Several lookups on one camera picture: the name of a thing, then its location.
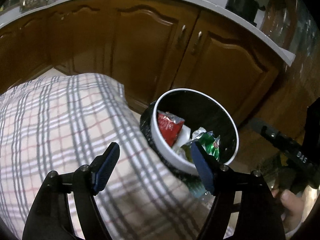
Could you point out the black stock pot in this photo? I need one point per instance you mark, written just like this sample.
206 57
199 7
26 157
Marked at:
246 9

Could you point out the green snack wrapper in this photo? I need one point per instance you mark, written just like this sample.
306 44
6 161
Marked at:
206 139

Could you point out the white kitchen countertop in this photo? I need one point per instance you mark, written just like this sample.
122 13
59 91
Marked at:
287 56

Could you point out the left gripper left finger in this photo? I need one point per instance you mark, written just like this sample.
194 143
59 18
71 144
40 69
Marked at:
50 217

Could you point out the brown wooden kitchen cabinets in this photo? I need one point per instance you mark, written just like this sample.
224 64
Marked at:
150 46

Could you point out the person hand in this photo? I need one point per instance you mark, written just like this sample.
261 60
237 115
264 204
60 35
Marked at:
296 210

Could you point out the plaid checked tablecloth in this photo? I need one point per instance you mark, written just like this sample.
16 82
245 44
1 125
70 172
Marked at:
63 122

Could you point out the red snack wrapper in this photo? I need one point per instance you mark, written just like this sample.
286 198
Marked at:
170 126

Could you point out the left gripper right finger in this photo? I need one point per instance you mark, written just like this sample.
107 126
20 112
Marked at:
247 195

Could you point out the white trash bin black inside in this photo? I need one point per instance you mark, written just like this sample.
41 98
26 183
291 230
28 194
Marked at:
198 110

